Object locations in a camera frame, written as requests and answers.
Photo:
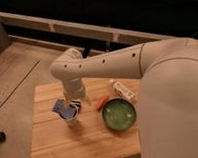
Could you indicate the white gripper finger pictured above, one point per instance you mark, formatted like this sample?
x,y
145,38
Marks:
x,y
87,99

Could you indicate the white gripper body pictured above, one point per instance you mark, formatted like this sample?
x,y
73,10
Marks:
x,y
73,89

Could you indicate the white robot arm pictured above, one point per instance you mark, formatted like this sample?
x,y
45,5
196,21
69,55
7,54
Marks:
x,y
167,95

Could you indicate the green ceramic bowl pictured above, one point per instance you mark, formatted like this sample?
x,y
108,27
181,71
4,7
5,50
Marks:
x,y
119,114

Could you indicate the orange carrot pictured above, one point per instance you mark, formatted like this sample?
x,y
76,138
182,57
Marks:
x,y
101,102

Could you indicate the blue chip bag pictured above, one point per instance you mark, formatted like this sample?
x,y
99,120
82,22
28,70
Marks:
x,y
68,111

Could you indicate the white plastic bottle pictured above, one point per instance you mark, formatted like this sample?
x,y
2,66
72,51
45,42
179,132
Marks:
x,y
121,90

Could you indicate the wooden table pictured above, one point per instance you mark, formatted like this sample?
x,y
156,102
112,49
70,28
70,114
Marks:
x,y
89,138

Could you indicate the black object on floor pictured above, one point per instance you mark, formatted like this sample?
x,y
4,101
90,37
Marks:
x,y
2,137

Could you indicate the white wall rail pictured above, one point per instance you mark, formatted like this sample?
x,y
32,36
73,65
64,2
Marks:
x,y
80,29

